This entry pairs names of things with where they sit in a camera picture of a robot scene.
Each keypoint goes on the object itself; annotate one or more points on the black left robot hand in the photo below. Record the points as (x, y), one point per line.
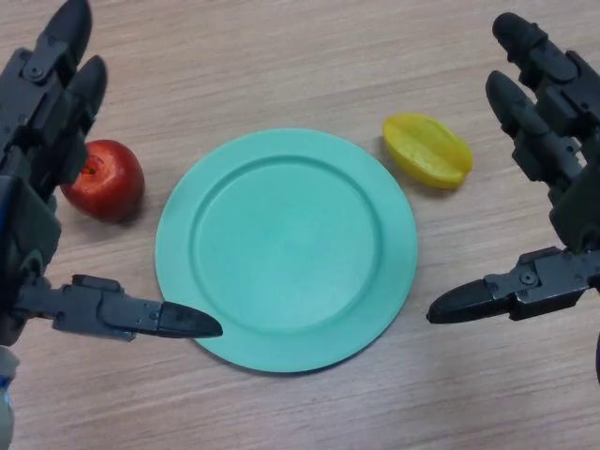
(33, 140)

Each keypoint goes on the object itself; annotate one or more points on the yellow starfruit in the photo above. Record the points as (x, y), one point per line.
(429, 152)

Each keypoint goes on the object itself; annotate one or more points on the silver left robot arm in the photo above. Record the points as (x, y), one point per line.
(5, 403)

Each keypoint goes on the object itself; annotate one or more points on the red apple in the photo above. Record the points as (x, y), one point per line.
(112, 183)

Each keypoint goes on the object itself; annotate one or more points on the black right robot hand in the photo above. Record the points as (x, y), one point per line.
(576, 140)

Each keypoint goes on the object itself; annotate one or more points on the green round plate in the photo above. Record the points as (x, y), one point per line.
(286, 253)

